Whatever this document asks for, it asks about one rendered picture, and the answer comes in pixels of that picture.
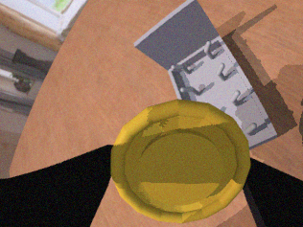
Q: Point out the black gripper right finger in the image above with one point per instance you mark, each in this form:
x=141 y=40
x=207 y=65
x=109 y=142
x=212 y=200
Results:
x=274 y=197

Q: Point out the grey dish rack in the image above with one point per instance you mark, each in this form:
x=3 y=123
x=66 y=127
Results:
x=188 y=46

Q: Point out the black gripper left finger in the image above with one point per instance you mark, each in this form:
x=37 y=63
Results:
x=67 y=194

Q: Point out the yellow round plate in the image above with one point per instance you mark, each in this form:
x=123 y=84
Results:
x=180 y=161

